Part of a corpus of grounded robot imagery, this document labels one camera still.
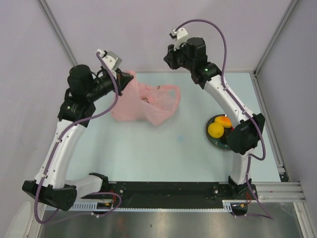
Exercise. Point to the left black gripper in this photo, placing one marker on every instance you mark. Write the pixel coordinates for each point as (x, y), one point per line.
(122, 80)

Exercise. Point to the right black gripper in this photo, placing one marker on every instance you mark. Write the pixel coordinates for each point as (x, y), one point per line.
(170, 57)

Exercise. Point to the pink plastic bag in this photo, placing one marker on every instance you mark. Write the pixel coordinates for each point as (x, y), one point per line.
(140, 101)

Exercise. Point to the yellow fake fruit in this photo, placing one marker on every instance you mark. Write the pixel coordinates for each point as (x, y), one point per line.
(224, 121)

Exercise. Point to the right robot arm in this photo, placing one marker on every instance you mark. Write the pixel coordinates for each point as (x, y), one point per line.
(190, 54)

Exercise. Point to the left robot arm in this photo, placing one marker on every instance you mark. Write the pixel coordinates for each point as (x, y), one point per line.
(50, 186)

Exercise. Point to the blue ceramic plate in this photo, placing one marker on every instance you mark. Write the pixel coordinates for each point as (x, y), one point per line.
(220, 142)

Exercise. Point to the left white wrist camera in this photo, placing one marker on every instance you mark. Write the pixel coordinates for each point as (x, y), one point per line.
(109, 60)

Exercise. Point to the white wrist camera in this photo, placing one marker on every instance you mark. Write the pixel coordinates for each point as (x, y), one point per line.
(109, 60)
(180, 36)

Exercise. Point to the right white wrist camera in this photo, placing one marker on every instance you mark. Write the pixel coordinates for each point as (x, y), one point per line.
(180, 36)

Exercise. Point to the left aluminium corner post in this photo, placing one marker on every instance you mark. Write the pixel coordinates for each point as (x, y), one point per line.
(48, 14)

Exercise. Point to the aluminium corner post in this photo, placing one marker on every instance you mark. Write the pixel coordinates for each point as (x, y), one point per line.
(276, 35)
(48, 14)

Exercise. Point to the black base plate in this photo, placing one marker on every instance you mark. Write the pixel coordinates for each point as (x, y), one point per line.
(176, 195)

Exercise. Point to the right aluminium corner post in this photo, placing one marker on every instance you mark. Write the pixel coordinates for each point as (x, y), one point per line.
(276, 35)

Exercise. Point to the white cable duct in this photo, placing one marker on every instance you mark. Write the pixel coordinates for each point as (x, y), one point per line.
(95, 206)

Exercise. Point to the aluminium frame rail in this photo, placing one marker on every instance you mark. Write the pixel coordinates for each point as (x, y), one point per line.
(280, 192)

